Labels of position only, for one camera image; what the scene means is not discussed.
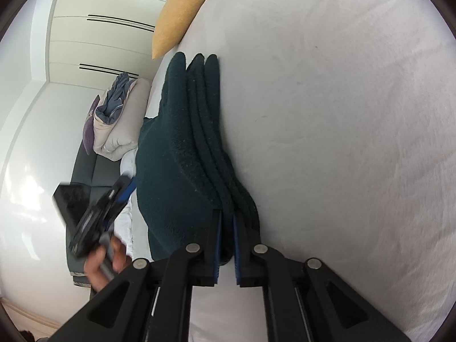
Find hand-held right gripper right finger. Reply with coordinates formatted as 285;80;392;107
233;215;412;342

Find purple cushion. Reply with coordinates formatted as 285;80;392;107
83;95;101;156

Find blue grey folded blanket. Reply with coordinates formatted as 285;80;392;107
95;72;131;125

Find person's left hand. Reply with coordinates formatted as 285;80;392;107
84;237;135;290

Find white bed sheet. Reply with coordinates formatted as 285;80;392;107
117;0;456;342

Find dark grey sofa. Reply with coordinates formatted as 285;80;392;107
66;142;140;288

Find yellow pillow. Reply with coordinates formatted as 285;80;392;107
152;0;213;60

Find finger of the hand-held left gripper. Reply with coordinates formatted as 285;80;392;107
112;174;138;205

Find white wardrobe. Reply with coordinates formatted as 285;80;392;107
46;0;172;90

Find folded beige duvet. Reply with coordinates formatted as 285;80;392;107
93;77;152;162

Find dark green knit sweater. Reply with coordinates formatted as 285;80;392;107
135;52;261;266

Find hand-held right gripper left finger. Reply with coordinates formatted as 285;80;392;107
50;209;224;342

